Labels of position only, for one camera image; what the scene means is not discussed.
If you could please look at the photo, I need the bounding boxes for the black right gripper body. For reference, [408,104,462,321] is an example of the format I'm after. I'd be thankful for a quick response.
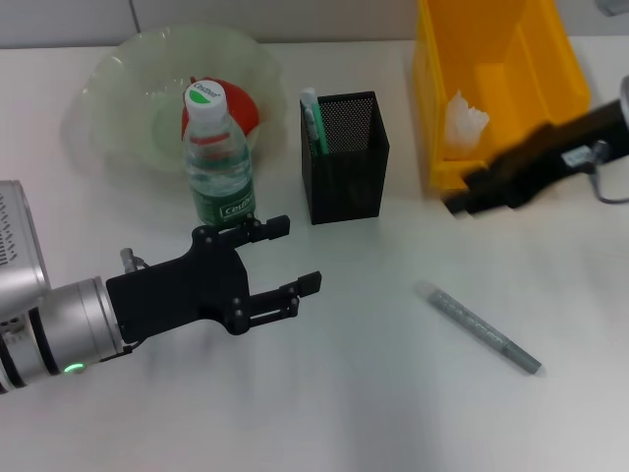
[470,100,629,208]

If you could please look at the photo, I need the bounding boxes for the clear water bottle green label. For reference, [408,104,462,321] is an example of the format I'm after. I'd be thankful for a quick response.
[182,80,259,230]

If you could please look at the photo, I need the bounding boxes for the red-orange fruit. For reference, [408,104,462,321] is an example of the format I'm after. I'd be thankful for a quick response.
[181,76,260,144]

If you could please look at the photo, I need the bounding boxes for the mint green utility knife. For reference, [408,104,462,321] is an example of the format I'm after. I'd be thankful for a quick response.
[300,87,331,156]

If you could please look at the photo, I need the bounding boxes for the left arm gripper cable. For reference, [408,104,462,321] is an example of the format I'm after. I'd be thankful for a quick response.
[120,247,149,272]

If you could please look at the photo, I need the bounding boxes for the grey marker pen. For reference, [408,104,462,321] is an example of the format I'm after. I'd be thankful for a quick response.
[416,279,543,378]

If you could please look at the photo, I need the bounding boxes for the yellow plastic storage bin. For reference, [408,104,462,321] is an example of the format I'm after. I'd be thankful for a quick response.
[411,0,592,198]

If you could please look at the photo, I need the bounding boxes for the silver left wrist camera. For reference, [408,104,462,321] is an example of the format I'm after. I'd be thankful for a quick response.
[0,180,53,309]

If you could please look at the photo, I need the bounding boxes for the black mesh pen holder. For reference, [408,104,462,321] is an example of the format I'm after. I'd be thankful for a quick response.
[299,90,391,226]

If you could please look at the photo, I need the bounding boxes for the white paper ball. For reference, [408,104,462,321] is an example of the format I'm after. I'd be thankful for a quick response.
[443,89,491,161]

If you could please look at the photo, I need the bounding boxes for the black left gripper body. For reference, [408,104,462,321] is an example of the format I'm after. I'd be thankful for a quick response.
[105,225,252,345]

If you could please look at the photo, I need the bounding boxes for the pale green glass fruit plate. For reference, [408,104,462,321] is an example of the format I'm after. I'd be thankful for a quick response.
[63,22,289,173]

